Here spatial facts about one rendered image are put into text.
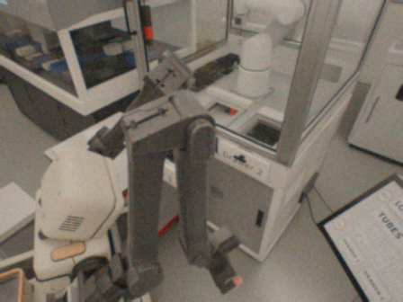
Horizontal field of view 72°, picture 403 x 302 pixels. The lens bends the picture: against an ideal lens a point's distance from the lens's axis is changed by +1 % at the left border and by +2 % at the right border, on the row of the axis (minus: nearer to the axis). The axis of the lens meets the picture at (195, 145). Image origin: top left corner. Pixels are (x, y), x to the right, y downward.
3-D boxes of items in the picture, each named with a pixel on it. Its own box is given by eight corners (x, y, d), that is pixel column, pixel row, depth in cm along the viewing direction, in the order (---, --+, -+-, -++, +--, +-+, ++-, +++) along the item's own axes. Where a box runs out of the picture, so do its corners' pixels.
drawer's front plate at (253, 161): (265, 181, 137) (269, 164, 130) (219, 156, 152) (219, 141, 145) (267, 179, 138) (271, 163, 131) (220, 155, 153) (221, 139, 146)
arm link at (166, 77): (147, 61, 63) (177, 93, 64) (174, 45, 73) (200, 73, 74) (83, 147, 92) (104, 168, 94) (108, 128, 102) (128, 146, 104)
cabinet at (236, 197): (263, 270, 185) (286, 191, 134) (156, 195, 237) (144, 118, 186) (317, 187, 241) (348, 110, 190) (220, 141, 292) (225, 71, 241)
